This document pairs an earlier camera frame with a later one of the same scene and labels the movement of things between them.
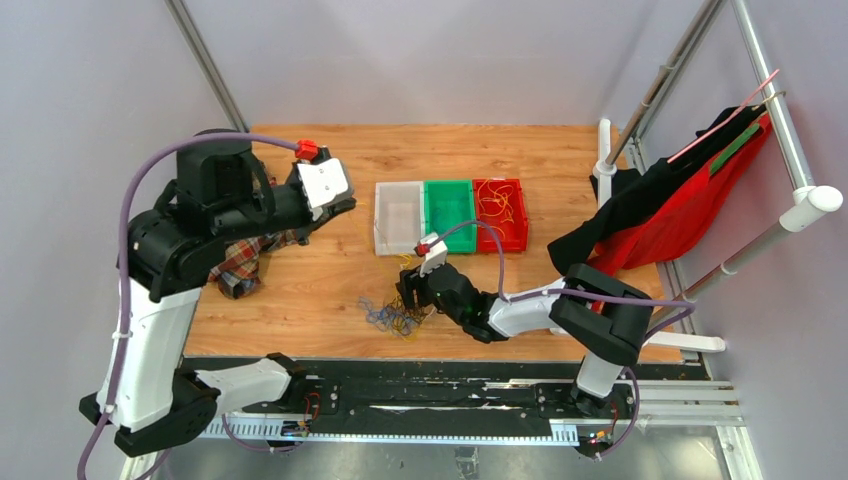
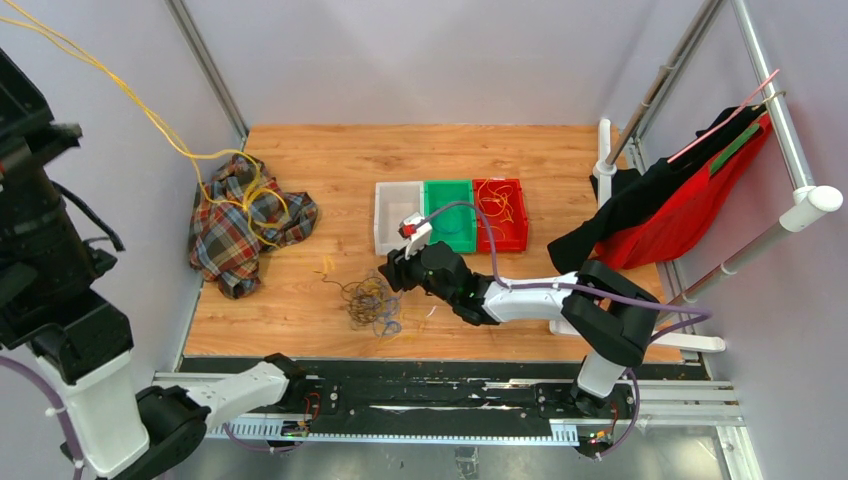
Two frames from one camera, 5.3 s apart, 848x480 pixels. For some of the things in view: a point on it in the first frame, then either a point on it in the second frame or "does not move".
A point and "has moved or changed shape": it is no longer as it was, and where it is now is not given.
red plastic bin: x=499 y=202 does not move
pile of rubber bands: x=396 y=318 has moved or changed shape
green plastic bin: x=448 y=204 does not move
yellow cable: x=492 y=200 does not move
